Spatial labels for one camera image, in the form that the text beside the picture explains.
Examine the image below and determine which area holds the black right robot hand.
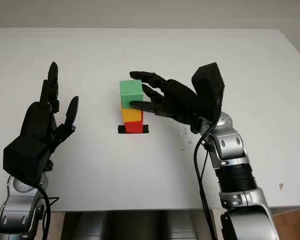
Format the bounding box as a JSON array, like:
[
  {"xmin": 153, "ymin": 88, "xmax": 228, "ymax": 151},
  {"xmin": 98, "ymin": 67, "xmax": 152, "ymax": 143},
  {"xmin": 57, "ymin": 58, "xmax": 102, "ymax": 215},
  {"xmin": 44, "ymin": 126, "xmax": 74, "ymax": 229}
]
[{"xmin": 129, "ymin": 71, "xmax": 200, "ymax": 133}]

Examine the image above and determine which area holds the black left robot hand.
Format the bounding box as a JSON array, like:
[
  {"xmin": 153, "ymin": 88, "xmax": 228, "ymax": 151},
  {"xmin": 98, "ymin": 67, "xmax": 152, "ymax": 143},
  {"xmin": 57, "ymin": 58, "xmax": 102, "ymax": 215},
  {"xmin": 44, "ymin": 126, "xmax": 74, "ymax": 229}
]
[{"xmin": 19, "ymin": 61, "xmax": 80, "ymax": 173}]

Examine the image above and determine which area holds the yellow wooden block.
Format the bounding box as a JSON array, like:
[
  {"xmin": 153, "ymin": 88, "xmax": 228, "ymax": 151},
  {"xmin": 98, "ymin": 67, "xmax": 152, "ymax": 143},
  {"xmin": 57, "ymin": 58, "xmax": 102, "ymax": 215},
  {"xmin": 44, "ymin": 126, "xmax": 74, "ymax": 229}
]
[{"xmin": 121, "ymin": 107, "xmax": 143, "ymax": 123}]

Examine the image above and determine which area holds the green wooden block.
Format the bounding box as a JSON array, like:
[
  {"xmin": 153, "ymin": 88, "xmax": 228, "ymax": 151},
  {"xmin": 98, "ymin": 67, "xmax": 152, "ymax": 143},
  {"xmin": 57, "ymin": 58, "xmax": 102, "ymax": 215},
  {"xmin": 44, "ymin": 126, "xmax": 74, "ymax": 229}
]
[{"xmin": 119, "ymin": 79, "xmax": 144, "ymax": 110}]

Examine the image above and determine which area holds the red wooden block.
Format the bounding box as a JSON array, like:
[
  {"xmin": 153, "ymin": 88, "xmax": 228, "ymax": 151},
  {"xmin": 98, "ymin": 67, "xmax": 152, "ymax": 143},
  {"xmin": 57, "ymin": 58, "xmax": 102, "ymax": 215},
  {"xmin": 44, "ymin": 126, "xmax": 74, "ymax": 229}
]
[{"xmin": 124, "ymin": 121, "xmax": 143, "ymax": 134}]

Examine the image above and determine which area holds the black tape strip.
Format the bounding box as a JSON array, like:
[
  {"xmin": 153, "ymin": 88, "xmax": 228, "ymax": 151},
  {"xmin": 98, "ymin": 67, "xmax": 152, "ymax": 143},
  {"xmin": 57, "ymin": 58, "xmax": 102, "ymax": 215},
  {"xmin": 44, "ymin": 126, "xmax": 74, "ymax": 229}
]
[{"xmin": 117, "ymin": 124, "xmax": 150, "ymax": 135}]

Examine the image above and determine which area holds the white table leg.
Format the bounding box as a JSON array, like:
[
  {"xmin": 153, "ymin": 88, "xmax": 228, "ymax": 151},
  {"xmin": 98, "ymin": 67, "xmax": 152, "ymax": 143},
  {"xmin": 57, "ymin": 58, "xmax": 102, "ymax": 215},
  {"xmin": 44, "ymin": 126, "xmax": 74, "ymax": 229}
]
[
  {"xmin": 49, "ymin": 211, "xmax": 67, "ymax": 240},
  {"xmin": 209, "ymin": 209, "xmax": 225, "ymax": 240}
]

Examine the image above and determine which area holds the dark grey robot body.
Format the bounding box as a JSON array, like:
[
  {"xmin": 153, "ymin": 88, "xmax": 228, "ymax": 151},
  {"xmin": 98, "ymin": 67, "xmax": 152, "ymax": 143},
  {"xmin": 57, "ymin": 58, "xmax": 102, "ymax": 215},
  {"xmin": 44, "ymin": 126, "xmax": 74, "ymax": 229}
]
[{"xmin": 61, "ymin": 211, "xmax": 216, "ymax": 240}]

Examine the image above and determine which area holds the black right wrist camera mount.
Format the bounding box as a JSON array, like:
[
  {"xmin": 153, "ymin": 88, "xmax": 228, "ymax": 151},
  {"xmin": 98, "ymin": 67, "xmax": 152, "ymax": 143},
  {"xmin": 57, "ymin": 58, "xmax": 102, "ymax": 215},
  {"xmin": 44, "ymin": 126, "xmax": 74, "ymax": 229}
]
[{"xmin": 191, "ymin": 62, "xmax": 226, "ymax": 125}]

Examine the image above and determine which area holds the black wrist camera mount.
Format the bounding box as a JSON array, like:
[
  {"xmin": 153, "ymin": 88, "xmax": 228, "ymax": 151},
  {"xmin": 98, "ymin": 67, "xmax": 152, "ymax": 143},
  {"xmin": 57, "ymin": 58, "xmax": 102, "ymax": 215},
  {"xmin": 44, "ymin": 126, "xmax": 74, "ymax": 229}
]
[
  {"xmin": 2, "ymin": 136, "xmax": 52, "ymax": 187},
  {"xmin": 191, "ymin": 62, "xmax": 226, "ymax": 125}
]

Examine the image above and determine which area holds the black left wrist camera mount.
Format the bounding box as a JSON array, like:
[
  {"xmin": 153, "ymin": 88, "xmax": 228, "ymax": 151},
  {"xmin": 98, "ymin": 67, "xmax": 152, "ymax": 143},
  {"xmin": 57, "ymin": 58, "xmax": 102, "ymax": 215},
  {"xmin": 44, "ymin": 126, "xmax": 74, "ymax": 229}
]
[{"xmin": 2, "ymin": 136, "xmax": 52, "ymax": 187}]

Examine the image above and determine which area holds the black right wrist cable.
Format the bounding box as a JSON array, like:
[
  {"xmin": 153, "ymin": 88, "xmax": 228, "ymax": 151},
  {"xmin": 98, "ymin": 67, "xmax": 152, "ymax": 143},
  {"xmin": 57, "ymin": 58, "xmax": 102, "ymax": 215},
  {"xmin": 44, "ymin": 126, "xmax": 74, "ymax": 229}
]
[{"xmin": 193, "ymin": 122, "xmax": 217, "ymax": 240}]

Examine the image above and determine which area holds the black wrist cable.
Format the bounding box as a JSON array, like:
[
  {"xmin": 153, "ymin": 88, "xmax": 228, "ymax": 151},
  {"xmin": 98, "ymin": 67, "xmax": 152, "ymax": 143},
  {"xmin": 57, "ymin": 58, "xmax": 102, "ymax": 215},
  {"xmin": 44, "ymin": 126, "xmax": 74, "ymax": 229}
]
[
  {"xmin": 193, "ymin": 122, "xmax": 217, "ymax": 240},
  {"xmin": 36, "ymin": 186, "xmax": 60, "ymax": 240}
]

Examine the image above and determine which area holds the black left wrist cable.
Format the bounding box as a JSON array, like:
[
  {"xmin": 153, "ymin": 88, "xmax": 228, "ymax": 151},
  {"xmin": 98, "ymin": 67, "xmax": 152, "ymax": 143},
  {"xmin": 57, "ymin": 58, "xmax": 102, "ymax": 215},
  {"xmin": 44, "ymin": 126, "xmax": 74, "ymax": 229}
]
[{"xmin": 36, "ymin": 186, "xmax": 60, "ymax": 240}]

